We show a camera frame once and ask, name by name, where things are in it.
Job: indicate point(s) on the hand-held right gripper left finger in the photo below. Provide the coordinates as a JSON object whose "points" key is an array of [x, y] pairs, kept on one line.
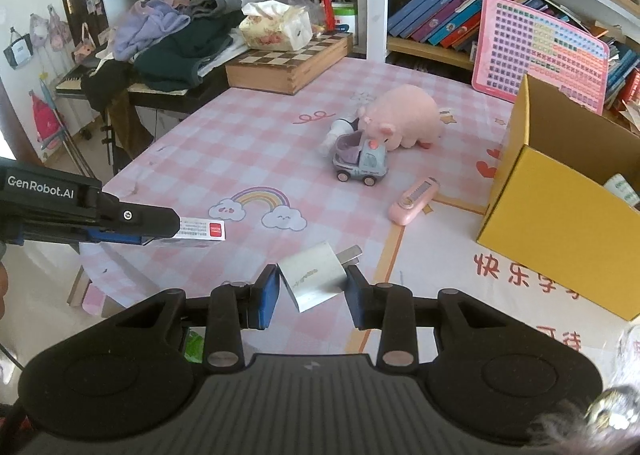
{"points": [[265, 300]]}

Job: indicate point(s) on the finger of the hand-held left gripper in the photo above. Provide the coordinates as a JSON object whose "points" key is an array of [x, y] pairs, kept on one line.
{"points": [[117, 235], [145, 220]]}

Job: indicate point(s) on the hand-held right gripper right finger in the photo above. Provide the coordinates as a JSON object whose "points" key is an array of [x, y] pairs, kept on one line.
{"points": [[356, 300]]}

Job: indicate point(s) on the white wall charger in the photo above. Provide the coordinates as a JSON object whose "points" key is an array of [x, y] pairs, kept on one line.
{"points": [[312, 275]]}

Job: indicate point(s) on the white box red label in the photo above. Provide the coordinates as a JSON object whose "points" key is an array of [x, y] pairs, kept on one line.
{"points": [[200, 230]]}

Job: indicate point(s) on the yellow cardboard box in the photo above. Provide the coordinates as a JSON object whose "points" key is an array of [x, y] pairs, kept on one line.
{"points": [[550, 215]]}

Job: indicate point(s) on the clear tape roll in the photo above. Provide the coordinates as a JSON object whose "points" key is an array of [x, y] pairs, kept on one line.
{"points": [[622, 187]]}

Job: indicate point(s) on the red backpack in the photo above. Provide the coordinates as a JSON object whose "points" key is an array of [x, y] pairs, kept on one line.
{"points": [[47, 122]]}

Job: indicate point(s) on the brown cloth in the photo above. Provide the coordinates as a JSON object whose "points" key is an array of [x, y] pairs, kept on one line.
{"points": [[127, 125]]}

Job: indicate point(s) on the pink checked tablecloth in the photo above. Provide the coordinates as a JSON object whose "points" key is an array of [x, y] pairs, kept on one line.
{"points": [[225, 145]]}

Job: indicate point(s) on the pink oblong gadget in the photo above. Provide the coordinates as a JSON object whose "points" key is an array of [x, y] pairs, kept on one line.
{"points": [[412, 202]]}

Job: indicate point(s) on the black keyboard piano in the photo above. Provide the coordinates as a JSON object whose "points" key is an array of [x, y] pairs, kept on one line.
{"points": [[75, 80]]}

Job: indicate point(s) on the black cloth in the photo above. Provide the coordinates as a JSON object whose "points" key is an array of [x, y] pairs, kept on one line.
{"points": [[102, 85]]}

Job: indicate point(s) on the purple grey toy truck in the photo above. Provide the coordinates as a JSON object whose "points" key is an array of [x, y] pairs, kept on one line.
{"points": [[362, 160]]}

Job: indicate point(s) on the dark tote bag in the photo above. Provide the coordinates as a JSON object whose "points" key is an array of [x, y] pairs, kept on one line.
{"points": [[17, 52]]}

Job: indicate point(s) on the white plastic bottle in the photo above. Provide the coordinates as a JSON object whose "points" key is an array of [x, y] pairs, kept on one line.
{"points": [[340, 132]]}

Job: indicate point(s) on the dark green garment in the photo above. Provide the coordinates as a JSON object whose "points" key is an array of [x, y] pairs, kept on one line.
{"points": [[185, 55]]}

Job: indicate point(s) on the pink hanging bag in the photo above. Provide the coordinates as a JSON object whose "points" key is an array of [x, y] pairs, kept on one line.
{"points": [[59, 27], [39, 30]]}

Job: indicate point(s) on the pink plush pig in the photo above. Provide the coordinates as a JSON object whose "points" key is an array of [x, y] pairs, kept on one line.
{"points": [[405, 115]]}

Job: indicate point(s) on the purple garment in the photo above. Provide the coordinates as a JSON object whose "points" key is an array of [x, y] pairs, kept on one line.
{"points": [[150, 27]]}

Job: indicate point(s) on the wooden chessboard box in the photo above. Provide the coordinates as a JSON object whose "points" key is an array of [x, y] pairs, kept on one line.
{"points": [[290, 67]]}

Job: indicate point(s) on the grey garment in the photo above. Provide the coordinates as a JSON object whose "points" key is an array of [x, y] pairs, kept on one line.
{"points": [[215, 0]]}

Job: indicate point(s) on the floral tissue box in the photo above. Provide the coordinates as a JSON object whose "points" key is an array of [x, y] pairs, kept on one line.
{"points": [[275, 27]]}

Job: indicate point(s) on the fluffy grey fur trim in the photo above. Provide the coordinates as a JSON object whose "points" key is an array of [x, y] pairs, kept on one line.
{"points": [[600, 415]]}

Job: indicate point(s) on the white green jar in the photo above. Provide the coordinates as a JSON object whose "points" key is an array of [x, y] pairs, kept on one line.
{"points": [[344, 19]]}

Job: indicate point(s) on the red marker toy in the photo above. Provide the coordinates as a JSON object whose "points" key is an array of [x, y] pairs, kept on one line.
{"points": [[325, 0]]}

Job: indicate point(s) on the pink chart board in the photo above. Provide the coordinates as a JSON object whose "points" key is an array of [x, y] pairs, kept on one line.
{"points": [[540, 55]]}

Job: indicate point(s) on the row of thin blue books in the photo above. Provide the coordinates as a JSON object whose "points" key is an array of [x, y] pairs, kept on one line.
{"points": [[622, 75]]}

